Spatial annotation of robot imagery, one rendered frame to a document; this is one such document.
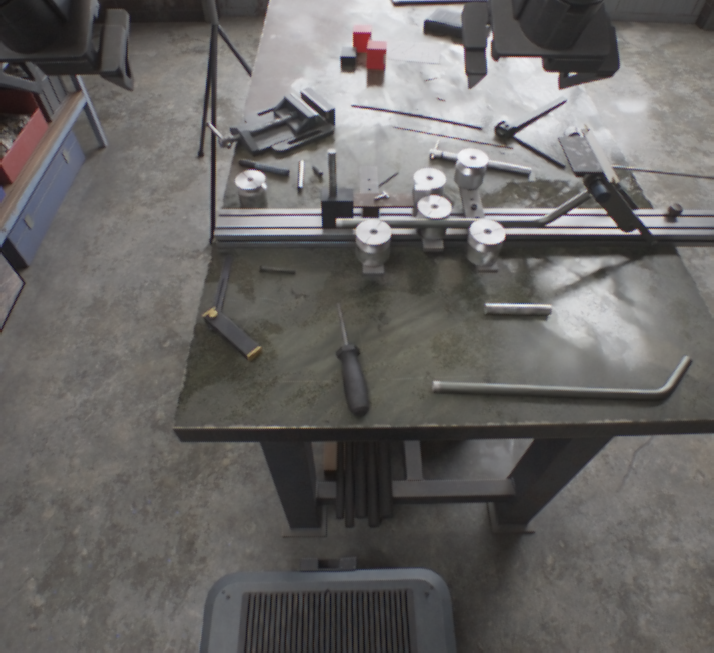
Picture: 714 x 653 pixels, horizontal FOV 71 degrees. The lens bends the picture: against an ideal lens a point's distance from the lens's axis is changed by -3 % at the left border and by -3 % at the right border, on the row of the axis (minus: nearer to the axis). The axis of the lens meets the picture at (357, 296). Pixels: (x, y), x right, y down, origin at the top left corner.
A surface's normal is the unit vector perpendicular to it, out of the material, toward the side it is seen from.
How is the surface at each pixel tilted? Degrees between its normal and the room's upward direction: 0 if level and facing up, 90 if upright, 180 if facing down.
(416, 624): 0
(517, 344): 0
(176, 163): 0
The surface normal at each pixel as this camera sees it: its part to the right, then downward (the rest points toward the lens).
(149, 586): 0.01, -0.62
